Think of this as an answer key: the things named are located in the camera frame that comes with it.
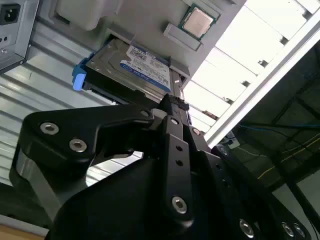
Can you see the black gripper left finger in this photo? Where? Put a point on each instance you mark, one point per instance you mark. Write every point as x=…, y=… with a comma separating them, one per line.
x=62, y=130

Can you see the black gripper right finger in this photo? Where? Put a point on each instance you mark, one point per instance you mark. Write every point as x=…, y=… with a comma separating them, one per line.
x=215, y=175

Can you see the hard disk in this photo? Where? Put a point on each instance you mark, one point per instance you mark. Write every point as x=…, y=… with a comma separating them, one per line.
x=112, y=62

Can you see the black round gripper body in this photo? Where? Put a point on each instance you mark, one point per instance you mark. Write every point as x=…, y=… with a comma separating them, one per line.
x=120, y=207

